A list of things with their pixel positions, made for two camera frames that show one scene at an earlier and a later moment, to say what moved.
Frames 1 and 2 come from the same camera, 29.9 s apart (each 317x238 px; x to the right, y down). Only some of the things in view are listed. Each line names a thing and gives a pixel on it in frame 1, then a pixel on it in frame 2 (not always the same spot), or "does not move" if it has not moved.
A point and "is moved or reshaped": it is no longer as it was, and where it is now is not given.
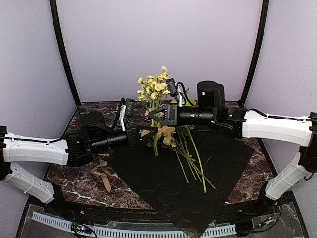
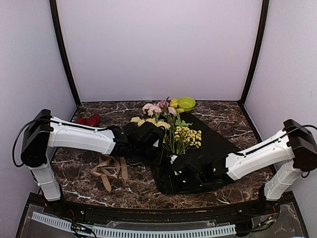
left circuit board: x=80 y=228 does not move
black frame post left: x=55 y=17 does not move
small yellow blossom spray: x=151 y=89 -> x=182 y=139
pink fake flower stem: x=188 y=154 -> x=170 y=110
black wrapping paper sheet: x=194 y=180 is moved or reshaped
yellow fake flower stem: x=189 y=129 is moved or reshaped
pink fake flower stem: x=181 y=164 is moved or reshaped
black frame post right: x=265 y=13 does not move
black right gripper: x=172 y=116 -> x=173 y=185
